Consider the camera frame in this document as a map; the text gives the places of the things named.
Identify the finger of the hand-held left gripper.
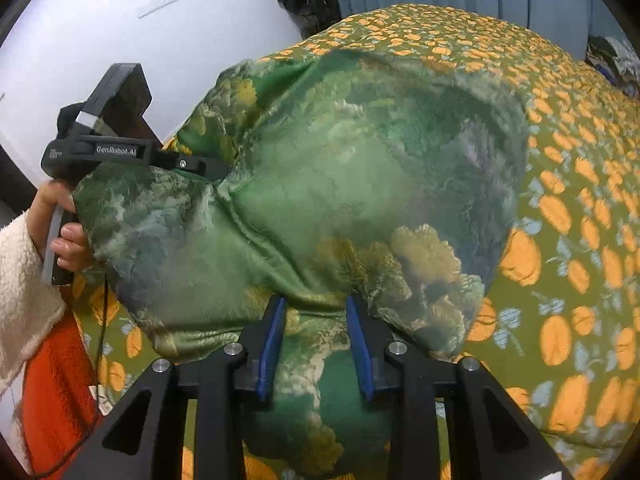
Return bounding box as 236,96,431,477
150,151,228,181

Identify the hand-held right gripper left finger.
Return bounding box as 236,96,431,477
65,295,288,480

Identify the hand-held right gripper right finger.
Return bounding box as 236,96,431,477
346,294,571,480

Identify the green landscape print jacket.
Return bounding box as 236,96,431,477
72,50,531,478

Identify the person's left forearm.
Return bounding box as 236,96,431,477
0,210,68,476

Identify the pile of clothes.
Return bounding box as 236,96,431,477
587,35,640,98

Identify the person's left hand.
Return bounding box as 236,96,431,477
27,180,96,273

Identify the orange cloth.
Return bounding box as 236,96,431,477
22,310,101,476

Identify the orange floral green quilt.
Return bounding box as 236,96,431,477
70,2,640,480

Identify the white wall cable duct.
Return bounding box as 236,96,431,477
137,0,183,18

